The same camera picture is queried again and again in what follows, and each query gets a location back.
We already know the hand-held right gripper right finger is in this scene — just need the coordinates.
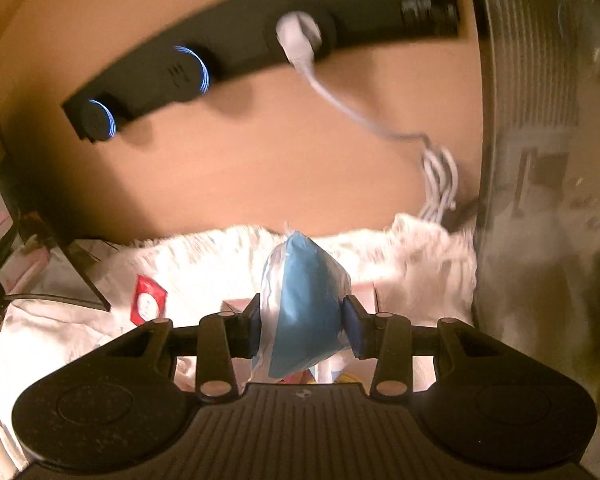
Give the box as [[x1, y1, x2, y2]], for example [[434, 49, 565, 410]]
[[343, 295, 485, 403]]

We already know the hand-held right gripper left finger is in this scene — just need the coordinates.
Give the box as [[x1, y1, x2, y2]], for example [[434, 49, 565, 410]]
[[101, 294, 264, 405]]

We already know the blue and white tissue packet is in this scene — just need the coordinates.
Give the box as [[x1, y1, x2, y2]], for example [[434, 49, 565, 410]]
[[250, 220, 355, 385]]

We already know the white fluffy towel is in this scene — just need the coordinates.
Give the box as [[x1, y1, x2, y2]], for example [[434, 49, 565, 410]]
[[114, 212, 478, 333]]

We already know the red and white packet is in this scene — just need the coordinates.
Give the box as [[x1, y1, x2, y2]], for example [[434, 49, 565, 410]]
[[130, 275, 170, 326]]

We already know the white plastic bag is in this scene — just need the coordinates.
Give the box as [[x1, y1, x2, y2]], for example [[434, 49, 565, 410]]
[[0, 240, 191, 466]]

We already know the black monitor stand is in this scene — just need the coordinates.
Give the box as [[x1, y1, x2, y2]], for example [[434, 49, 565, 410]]
[[0, 81, 112, 312]]

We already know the clear plastic container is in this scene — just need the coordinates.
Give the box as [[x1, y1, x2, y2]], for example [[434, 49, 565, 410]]
[[466, 0, 600, 441]]

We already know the black power strip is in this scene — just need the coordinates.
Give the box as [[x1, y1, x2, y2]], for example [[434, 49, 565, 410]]
[[61, 0, 465, 144]]

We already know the white plug with cable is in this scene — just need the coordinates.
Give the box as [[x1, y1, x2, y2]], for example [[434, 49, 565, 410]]
[[276, 12, 461, 222]]

